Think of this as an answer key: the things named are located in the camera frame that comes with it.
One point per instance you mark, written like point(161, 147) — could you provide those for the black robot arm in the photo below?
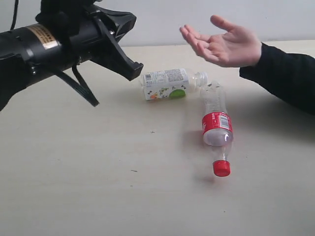
point(29, 55)

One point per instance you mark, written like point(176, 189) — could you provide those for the black sleeved forearm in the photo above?
point(288, 76)

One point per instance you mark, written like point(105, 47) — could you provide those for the square clear bottle white label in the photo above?
point(172, 83)

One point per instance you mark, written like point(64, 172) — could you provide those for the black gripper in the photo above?
point(90, 31)

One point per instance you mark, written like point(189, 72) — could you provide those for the person's open hand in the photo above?
point(237, 47)

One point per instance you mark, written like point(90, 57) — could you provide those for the clear cola bottle red cap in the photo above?
point(217, 131)

